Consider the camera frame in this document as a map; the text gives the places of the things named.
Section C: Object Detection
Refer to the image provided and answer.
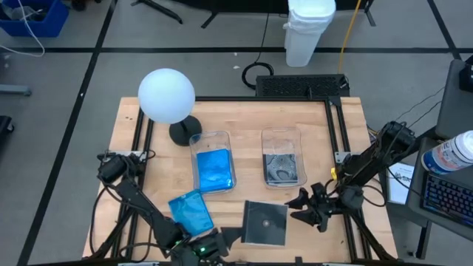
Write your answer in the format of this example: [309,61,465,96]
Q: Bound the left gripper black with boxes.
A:
[171,228,245,266]

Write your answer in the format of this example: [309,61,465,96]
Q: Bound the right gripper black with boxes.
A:
[285,183,347,233]

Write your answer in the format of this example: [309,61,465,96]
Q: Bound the clear lids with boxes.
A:
[240,199,290,248]

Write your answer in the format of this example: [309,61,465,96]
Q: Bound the black jewel case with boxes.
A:
[262,153,299,186]

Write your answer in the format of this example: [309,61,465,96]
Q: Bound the clear plastic bin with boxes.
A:
[188,130,237,196]
[260,127,307,189]

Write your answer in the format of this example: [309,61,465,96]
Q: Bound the white paper sheet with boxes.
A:
[387,162,417,206]

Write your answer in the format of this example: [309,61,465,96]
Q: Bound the black perforated box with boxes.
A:
[255,73,350,98]

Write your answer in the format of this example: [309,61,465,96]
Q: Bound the grey desk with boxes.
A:
[405,136,473,262]

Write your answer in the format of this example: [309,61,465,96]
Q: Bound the black backlit keyboard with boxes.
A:
[420,171,473,229]

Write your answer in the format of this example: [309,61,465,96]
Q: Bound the white globe lamp black base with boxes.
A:
[137,67,203,147]

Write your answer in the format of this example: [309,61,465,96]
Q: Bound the white wipes canister blue label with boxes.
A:
[421,129,473,176]

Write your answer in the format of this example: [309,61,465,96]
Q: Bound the white trash bin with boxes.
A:
[282,0,337,68]

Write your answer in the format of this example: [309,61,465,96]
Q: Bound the grey cart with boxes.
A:
[435,58,473,140]

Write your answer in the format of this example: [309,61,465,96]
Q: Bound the black backdrop stand leg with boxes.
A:
[201,0,222,30]
[364,0,377,27]
[131,0,184,25]

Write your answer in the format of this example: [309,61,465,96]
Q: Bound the black device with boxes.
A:
[459,55,473,93]

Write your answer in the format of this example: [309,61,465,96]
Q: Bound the grey metal bar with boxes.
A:
[0,83,33,98]

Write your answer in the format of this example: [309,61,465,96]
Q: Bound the blue storage crate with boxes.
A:
[0,0,70,38]

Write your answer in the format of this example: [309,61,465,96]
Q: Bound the black aluminium table frame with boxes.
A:
[83,95,400,266]

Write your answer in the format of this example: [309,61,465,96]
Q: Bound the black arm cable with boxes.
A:
[88,183,112,258]

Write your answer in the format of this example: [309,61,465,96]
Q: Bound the black coiled cable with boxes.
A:
[241,13,276,90]

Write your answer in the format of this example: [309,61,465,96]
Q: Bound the thin black floor cable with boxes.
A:
[369,86,446,140]

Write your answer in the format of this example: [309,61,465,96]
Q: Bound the yellow cable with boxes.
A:
[337,0,363,75]

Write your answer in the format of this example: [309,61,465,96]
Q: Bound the white cable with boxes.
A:
[0,0,47,59]

